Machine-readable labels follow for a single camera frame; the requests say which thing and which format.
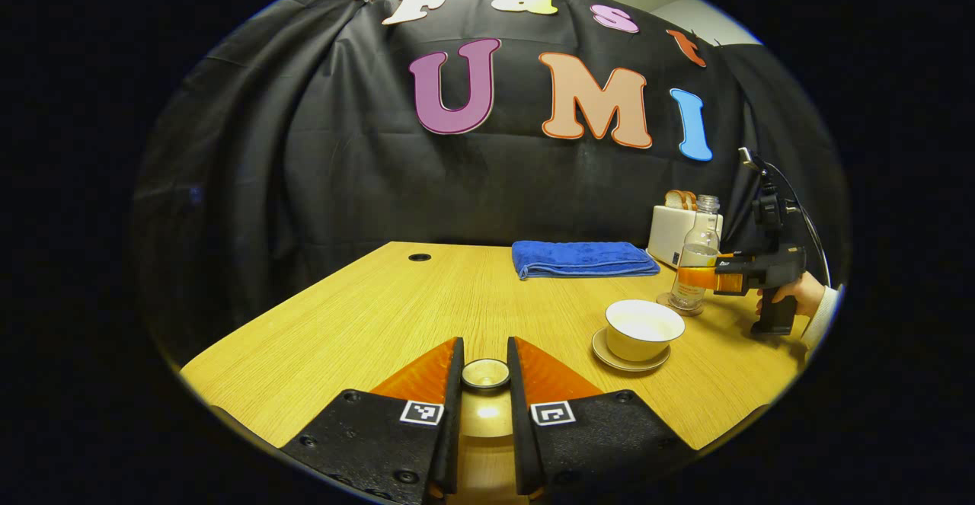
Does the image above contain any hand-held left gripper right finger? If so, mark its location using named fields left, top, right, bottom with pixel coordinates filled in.
left=507, top=337, right=695, bottom=498

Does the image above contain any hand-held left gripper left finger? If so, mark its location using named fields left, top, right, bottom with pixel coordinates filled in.
left=280, top=337, right=465, bottom=504

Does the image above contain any clear water bottle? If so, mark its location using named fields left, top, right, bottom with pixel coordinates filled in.
left=669, top=194, right=723, bottom=312

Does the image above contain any round brown coaster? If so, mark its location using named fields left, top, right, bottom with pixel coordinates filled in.
left=657, top=292, right=705, bottom=317

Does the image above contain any cream teacup lid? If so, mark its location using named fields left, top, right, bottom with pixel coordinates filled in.
left=459, top=358, right=514, bottom=439

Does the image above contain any cream teacup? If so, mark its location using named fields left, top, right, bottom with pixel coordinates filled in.
left=606, top=299, right=686, bottom=363

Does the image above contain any white toaster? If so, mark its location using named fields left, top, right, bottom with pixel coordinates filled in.
left=647, top=205, right=724, bottom=268

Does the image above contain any cream saucer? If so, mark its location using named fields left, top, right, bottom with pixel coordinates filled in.
left=592, top=328, right=673, bottom=373

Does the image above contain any folded blue towel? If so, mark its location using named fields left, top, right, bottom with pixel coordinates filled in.
left=511, top=241, right=661, bottom=281

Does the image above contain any black backdrop cloth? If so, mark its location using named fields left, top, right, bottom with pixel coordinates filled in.
left=131, top=0, right=850, bottom=361

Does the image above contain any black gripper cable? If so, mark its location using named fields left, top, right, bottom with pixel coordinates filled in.
left=762, top=159, right=833, bottom=286

